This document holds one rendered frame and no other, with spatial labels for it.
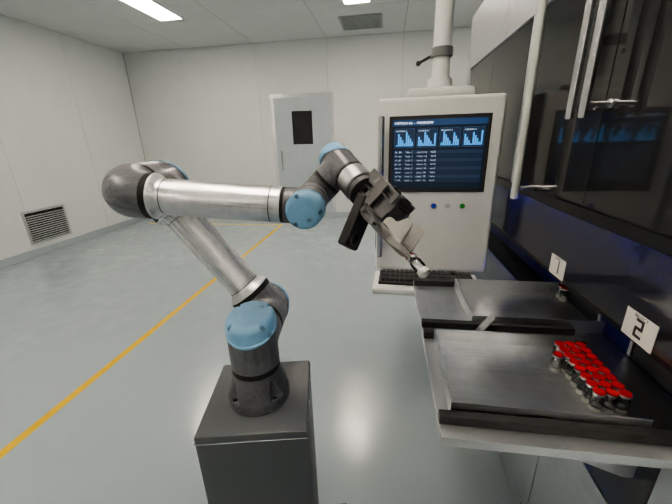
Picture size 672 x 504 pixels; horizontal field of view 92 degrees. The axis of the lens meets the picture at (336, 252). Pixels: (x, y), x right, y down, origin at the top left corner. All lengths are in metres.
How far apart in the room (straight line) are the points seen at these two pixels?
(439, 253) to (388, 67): 4.83
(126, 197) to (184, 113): 6.35
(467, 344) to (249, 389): 0.56
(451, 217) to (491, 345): 0.72
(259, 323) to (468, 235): 1.07
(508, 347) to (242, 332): 0.66
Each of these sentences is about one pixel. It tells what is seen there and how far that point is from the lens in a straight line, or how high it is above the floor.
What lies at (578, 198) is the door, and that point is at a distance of 1.12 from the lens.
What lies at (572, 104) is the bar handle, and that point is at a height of 1.46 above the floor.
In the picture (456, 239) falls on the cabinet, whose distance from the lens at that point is 1.57.
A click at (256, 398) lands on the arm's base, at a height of 0.83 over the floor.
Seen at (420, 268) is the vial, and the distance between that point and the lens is 0.59.
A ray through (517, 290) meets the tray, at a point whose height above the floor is 0.88.
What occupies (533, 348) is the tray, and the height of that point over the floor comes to 0.88.
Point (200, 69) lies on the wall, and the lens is 6.96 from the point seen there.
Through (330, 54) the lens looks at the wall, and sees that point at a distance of 6.24.
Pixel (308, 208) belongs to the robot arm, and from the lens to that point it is 0.63.
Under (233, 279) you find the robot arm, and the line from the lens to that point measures 0.88.
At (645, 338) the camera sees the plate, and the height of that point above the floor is 1.01.
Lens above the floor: 1.40
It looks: 19 degrees down
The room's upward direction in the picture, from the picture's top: 2 degrees counter-clockwise
